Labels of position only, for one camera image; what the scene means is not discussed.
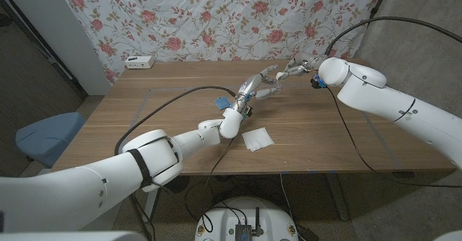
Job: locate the floral rose backdrop cloth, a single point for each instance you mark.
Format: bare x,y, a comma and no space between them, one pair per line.
223,21

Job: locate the white table leg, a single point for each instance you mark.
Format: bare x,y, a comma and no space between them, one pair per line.
149,208

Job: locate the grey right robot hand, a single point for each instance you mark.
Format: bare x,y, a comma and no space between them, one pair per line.
301,67

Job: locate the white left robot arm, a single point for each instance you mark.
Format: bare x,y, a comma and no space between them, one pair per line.
151,161

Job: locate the clear bottle with white cap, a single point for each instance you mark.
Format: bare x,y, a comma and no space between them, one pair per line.
278,75

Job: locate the white robot torso base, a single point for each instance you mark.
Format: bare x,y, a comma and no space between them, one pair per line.
220,223

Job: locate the black power adapter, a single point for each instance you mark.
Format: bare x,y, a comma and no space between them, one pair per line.
307,234

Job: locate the white folded tissue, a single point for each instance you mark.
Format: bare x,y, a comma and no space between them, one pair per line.
257,139

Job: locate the white wall panel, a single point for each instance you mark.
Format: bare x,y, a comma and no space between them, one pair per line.
61,28

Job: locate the blue card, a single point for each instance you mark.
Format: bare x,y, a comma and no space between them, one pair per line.
222,102

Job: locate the black module with antenna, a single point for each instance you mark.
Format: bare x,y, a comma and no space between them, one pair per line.
242,232

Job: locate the grey table leg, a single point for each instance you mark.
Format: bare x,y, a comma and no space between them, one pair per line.
337,197

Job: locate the blue chair seat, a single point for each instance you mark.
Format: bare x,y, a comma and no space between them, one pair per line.
47,136

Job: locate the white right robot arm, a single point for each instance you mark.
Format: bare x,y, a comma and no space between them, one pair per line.
382,93

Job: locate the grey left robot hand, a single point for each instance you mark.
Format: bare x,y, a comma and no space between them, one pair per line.
252,85

